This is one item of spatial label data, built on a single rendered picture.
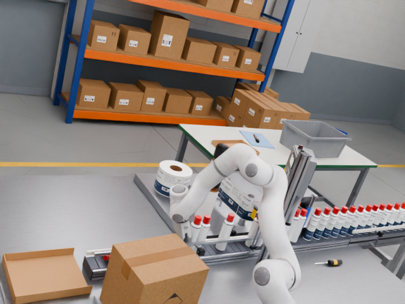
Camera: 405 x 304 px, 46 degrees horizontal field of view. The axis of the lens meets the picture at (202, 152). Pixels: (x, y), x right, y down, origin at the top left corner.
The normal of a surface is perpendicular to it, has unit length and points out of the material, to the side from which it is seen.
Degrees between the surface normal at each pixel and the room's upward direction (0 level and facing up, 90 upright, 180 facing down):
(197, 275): 90
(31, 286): 0
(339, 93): 90
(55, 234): 0
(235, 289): 0
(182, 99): 90
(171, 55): 90
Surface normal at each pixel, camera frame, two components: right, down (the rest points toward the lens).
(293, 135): -0.82, 0.09
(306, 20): 0.49, 0.46
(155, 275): 0.27, -0.89
